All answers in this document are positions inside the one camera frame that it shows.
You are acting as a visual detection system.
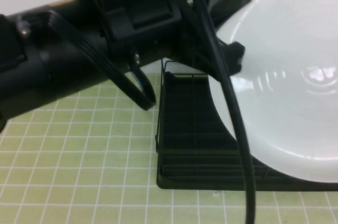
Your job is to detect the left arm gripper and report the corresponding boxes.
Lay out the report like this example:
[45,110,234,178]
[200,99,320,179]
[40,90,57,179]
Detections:
[132,0,257,81]

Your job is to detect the white round plate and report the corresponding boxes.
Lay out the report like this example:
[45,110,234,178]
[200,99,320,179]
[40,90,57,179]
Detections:
[205,0,338,184]

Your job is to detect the green checkered tablecloth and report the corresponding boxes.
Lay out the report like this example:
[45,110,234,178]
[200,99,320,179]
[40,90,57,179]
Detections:
[0,72,338,224]

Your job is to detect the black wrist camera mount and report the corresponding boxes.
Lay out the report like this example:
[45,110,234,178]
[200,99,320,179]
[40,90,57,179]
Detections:
[101,0,183,44]

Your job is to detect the thick black cable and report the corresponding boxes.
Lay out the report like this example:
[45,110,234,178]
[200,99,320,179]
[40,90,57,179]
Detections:
[184,0,258,224]

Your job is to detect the thin blue cable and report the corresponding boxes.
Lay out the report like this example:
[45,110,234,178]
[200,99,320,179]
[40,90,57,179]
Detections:
[129,64,156,103]

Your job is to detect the black wire dish rack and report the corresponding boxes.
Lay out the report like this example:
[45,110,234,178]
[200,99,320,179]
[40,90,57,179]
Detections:
[154,59,338,192]

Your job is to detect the black ribbed cable bundle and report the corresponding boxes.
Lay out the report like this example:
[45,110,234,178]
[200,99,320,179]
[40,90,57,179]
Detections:
[47,9,157,111]

